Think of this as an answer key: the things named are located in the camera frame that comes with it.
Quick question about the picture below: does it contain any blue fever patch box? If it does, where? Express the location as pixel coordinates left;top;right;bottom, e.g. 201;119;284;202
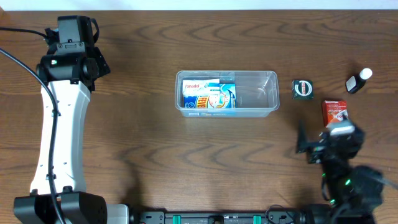
183;83;236;109

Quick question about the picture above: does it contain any white Panadol caplets box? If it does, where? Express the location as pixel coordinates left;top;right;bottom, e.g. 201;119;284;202
182;78;220;96

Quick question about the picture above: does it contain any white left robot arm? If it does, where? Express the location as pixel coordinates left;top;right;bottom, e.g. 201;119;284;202
14;16;129;223

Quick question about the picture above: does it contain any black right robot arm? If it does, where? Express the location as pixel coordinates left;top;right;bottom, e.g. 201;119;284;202
296;119;384;223

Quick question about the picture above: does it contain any clear plastic container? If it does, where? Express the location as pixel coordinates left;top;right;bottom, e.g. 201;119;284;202
175;70;280;118

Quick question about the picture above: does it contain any red medicine box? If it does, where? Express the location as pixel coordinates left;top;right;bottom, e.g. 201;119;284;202
322;100;348;128

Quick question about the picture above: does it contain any green Zam-Buk box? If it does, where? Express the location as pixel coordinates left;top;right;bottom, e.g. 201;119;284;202
292;80;314;100

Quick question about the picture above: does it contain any dark bottle white cap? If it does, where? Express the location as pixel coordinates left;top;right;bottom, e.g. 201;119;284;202
345;68;373;94

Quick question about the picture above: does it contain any black mounting rail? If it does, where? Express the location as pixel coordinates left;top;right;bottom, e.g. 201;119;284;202
129;209;313;224

